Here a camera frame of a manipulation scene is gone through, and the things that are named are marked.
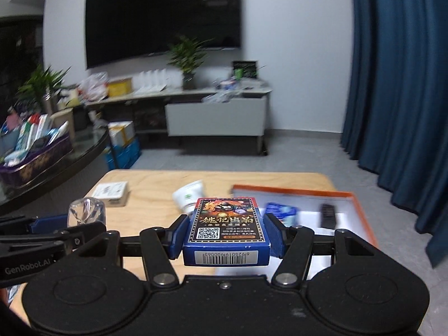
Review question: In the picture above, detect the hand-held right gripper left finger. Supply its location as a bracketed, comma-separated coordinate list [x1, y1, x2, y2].
[75, 213, 190, 287]

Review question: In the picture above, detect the white carton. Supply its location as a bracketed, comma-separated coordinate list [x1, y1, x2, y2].
[108, 121, 135, 148]

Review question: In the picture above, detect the blue playing card box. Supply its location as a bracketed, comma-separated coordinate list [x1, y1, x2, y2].
[183, 197, 272, 267]

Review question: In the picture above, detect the tan cardboard box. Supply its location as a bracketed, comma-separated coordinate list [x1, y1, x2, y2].
[51, 108, 76, 141]

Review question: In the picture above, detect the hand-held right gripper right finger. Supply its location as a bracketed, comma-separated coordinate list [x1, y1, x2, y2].
[264, 213, 379, 286]

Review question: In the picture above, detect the black wall television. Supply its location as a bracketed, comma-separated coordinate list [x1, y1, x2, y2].
[85, 0, 242, 71]

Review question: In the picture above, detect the yellow box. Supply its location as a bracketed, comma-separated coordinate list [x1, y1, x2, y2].
[107, 78, 134, 97]

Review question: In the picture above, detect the pile of small packets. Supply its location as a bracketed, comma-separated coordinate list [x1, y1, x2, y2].
[201, 77, 267, 104]

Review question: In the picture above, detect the dark glass table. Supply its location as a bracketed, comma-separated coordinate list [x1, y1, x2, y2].
[0, 126, 109, 214]

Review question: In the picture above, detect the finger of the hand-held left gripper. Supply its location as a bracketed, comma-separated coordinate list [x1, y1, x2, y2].
[52, 222, 107, 256]
[0, 216, 69, 235]

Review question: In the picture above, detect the row of white boxes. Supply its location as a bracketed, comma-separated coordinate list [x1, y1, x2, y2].
[134, 68, 184, 93]

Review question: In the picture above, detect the blue plastic crate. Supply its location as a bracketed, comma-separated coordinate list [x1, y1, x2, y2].
[104, 139, 142, 170]

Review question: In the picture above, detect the small potted plant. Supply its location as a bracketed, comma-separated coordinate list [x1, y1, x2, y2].
[166, 35, 211, 90]

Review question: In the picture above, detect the large potted plant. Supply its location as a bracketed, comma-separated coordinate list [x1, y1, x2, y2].
[16, 64, 72, 114]

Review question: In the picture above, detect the blue packet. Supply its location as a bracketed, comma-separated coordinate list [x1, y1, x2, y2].
[264, 202, 298, 227]

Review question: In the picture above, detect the black and green box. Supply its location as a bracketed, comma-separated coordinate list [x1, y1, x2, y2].
[233, 60, 259, 79]

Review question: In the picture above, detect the clear plastic bag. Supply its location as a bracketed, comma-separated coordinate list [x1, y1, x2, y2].
[78, 72, 109, 102]

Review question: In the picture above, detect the flat white box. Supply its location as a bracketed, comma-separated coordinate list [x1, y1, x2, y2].
[94, 181, 129, 206]

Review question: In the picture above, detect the white television cabinet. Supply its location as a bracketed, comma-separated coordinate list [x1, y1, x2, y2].
[84, 86, 273, 156]

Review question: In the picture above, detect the black remote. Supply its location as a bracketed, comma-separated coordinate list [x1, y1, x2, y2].
[320, 203, 338, 229]

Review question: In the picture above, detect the white bottle with clear cap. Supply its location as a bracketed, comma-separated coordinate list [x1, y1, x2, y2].
[68, 198, 106, 226]

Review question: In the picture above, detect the orange-rimmed white box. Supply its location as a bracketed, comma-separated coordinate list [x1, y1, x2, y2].
[213, 184, 379, 278]

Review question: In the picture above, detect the blue curtain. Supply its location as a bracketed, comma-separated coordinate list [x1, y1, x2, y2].
[339, 0, 448, 268]

